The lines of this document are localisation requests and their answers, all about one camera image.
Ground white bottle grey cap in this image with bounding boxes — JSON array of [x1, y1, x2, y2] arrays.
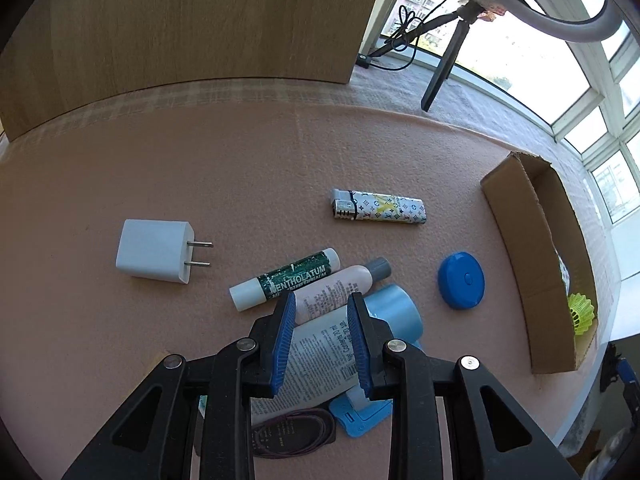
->
[[292, 257, 391, 326]]

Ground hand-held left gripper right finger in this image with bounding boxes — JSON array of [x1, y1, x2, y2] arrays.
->
[[346, 292, 578, 480]]

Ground dark hair ties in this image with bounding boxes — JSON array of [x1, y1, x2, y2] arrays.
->
[[251, 407, 337, 458]]

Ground green white lip balm tube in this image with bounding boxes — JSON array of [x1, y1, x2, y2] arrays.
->
[[229, 248, 341, 314]]

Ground red patterned wrapper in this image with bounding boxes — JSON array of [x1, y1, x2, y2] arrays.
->
[[475, 2, 506, 23]]

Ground cardboard box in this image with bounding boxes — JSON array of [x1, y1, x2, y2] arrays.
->
[[480, 151, 599, 375]]

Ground white printed leaflet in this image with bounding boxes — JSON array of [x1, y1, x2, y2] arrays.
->
[[250, 319, 361, 428]]

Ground white ring light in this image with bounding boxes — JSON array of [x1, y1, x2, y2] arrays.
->
[[461, 0, 623, 43]]

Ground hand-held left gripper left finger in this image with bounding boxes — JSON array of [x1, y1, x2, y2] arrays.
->
[[62, 291, 297, 480]]

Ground white charger plug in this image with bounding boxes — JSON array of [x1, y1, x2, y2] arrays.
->
[[115, 219, 214, 285]]

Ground wooden panel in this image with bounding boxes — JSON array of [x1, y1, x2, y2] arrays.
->
[[0, 0, 391, 142]]

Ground patterned white lighter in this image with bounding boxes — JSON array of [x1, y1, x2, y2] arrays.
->
[[330, 188, 427, 226]]

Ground grey checked cloth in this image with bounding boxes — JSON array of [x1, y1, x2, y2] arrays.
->
[[0, 65, 626, 311]]

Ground yellow plastic shuttlecock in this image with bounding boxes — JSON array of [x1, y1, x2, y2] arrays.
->
[[567, 292, 597, 336]]

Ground blue round tape measure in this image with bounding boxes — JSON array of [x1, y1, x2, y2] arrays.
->
[[438, 251, 486, 310]]

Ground light blue roll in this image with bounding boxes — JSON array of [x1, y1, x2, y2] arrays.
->
[[362, 284, 425, 348]]

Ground black tripod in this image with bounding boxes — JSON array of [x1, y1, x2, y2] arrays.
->
[[367, 0, 488, 113]]

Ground light blue flat gadget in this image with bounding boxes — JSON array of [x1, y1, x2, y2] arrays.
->
[[328, 385, 395, 438]]

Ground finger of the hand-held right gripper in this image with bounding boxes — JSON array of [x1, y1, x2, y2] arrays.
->
[[600, 342, 640, 401]]

